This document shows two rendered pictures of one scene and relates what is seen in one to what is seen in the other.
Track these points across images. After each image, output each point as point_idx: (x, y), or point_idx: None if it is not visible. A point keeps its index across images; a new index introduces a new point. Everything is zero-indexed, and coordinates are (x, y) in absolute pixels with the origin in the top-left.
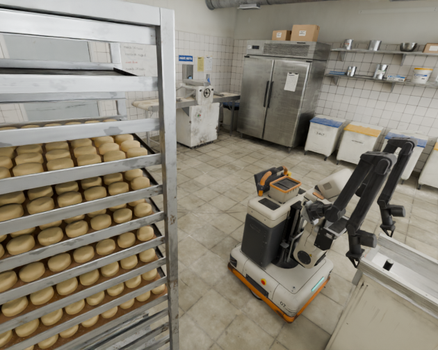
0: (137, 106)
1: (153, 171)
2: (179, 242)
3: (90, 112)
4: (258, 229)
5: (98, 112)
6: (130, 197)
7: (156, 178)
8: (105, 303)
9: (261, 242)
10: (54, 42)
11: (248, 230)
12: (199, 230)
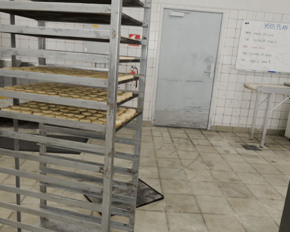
0: (247, 87)
1: (240, 154)
2: (219, 214)
3: (205, 89)
4: None
5: (211, 90)
6: (92, 8)
7: (240, 160)
8: (65, 97)
9: None
10: (194, 29)
11: (288, 202)
12: (252, 217)
